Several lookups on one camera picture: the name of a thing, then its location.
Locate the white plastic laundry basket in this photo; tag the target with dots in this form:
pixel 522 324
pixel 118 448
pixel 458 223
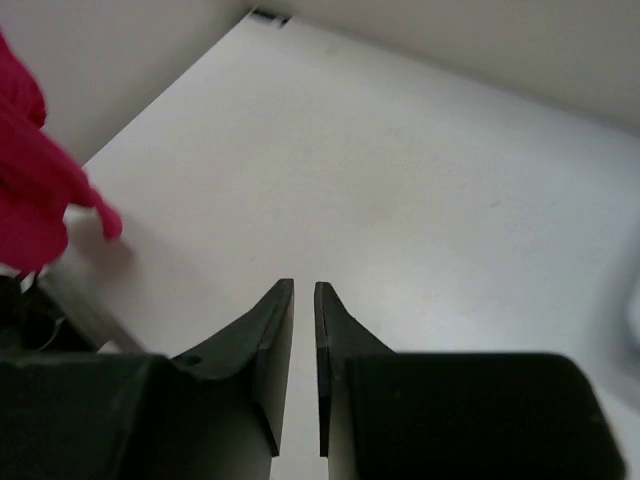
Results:
pixel 631 320

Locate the crimson red t-shirt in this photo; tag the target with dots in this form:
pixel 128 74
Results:
pixel 39 180

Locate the aluminium table edge rail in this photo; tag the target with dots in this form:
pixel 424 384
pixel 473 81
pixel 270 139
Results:
pixel 86 313

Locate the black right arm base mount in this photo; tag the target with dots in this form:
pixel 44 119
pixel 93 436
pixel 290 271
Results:
pixel 32 322

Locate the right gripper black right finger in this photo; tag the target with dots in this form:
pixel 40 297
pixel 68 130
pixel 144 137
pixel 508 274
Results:
pixel 385 414

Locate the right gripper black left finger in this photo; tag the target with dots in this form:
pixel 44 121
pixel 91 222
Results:
pixel 213 412

